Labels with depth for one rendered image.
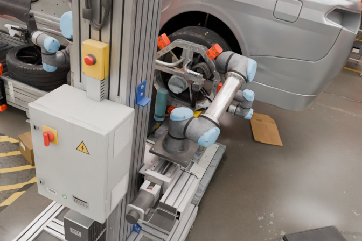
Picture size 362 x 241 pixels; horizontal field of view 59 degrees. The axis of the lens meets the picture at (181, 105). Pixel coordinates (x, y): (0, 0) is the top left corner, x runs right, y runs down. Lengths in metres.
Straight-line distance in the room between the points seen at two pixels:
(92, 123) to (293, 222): 1.98
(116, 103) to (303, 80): 1.55
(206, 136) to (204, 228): 1.06
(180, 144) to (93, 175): 0.57
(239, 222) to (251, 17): 1.51
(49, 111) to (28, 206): 1.42
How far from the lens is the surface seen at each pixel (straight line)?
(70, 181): 1.39
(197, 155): 2.80
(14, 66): 3.33
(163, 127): 2.93
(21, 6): 3.55
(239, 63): 1.71
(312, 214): 2.92
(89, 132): 1.16
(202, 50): 2.29
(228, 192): 2.77
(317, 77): 2.47
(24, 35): 1.99
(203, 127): 1.57
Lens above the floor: 1.91
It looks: 31 degrees down
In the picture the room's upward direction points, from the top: 10 degrees clockwise
